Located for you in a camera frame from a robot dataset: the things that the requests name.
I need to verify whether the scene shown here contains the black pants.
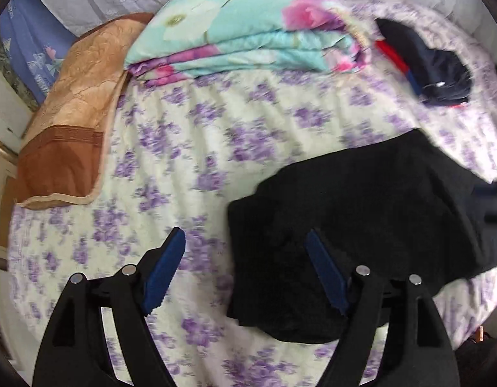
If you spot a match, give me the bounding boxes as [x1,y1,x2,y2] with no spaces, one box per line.
[227,130,497,344]

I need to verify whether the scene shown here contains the brown orange pillow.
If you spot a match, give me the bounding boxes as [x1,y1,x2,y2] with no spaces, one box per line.
[16,13,153,210]

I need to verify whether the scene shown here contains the floral teal folded quilt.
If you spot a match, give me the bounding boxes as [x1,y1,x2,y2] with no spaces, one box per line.
[124,0,371,87]

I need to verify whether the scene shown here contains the wooden picture frame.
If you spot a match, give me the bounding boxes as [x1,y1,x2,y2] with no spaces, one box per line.
[0,141,17,271]

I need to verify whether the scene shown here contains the folded dark navy pants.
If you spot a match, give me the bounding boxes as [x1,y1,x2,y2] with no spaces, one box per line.
[375,18,473,107]

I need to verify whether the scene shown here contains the red folded garment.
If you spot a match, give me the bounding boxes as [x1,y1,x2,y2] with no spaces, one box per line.
[374,40,422,96]

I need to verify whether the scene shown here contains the purple floral bedspread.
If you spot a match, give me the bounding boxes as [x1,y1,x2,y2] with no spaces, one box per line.
[9,0,497,386]

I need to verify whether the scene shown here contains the blue patterned pillow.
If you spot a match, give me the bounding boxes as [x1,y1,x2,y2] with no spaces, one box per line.
[0,0,77,103]

